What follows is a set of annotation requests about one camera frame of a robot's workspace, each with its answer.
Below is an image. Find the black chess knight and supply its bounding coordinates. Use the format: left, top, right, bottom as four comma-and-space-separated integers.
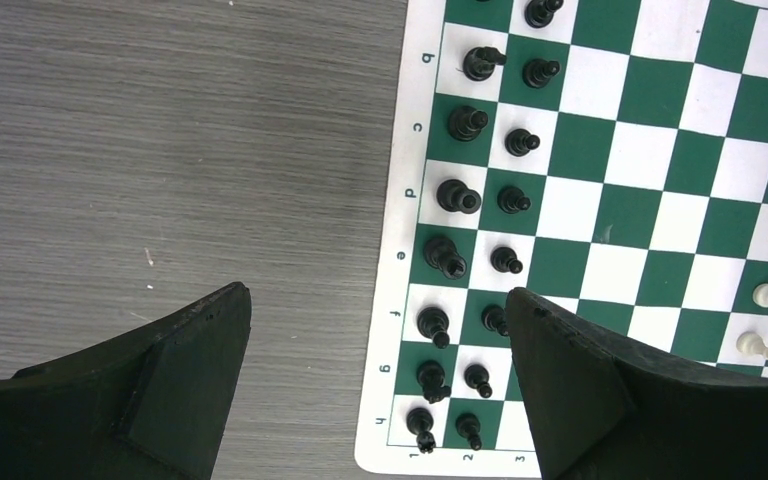
416, 360, 451, 404
462, 46, 507, 82

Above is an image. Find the black chess rook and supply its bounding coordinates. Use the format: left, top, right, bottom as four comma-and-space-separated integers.
406, 407, 436, 454

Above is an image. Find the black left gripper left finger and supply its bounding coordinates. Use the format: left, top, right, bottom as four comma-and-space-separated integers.
0, 282, 252, 479

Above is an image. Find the black chess pawn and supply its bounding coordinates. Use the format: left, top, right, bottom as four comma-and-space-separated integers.
463, 363, 493, 399
522, 58, 561, 89
496, 185, 532, 214
490, 246, 524, 274
524, 0, 564, 29
504, 128, 541, 157
481, 304, 508, 337

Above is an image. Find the green white chess board mat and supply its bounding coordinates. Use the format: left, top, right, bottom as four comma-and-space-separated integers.
354, 1, 768, 478

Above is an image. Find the aluminium frame rail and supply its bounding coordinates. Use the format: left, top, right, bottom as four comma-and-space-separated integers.
455, 413, 483, 451

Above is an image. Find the black chess king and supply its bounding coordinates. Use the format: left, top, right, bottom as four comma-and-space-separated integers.
423, 235, 468, 280

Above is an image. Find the black chess queen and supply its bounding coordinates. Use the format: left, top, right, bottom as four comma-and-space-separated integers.
435, 179, 482, 215

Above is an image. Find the black chess bishop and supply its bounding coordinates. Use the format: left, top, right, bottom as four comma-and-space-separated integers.
447, 105, 489, 142
417, 306, 450, 349

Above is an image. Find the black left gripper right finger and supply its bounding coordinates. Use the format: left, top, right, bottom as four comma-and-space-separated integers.
505, 287, 768, 479

